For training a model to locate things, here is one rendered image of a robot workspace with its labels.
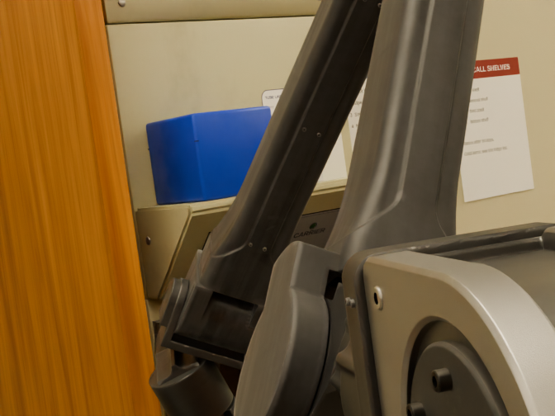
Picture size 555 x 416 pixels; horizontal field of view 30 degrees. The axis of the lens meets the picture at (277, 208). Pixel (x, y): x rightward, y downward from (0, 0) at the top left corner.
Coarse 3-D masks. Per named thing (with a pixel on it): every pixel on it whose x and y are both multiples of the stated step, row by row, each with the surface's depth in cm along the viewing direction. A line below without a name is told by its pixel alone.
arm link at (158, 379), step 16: (160, 352) 92; (176, 352) 89; (160, 368) 89; (176, 368) 87; (192, 368) 87; (208, 368) 87; (160, 384) 87; (176, 384) 86; (192, 384) 86; (208, 384) 87; (224, 384) 89; (160, 400) 88; (176, 400) 87; (192, 400) 86; (208, 400) 87; (224, 400) 88
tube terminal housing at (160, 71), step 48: (144, 48) 114; (192, 48) 117; (240, 48) 121; (288, 48) 125; (144, 96) 113; (192, 96) 117; (240, 96) 121; (144, 144) 113; (144, 192) 113; (144, 288) 113
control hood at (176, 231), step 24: (312, 192) 112; (336, 192) 114; (144, 216) 110; (168, 216) 106; (192, 216) 103; (216, 216) 105; (144, 240) 111; (168, 240) 107; (192, 240) 106; (144, 264) 112; (168, 264) 108
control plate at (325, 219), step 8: (336, 208) 117; (304, 216) 114; (312, 216) 115; (320, 216) 116; (328, 216) 117; (336, 216) 118; (304, 224) 115; (320, 224) 117; (328, 224) 118; (296, 232) 116; (304, 232) 116; (312, 232) 117; (320, 232) 118; (328, 232) 119; (296, 240) 117; (304, 240) 118; (312, 240) 119; (320, 240) 120
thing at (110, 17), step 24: (120, 0) 112; (144, 0) 114; (168, 0) 116; (192, 0) 118; (216, 0) 119; (240, 0) 121; (264, 0) 123; (288, 0) 126; (312, 0) 128; (120, 24) 140
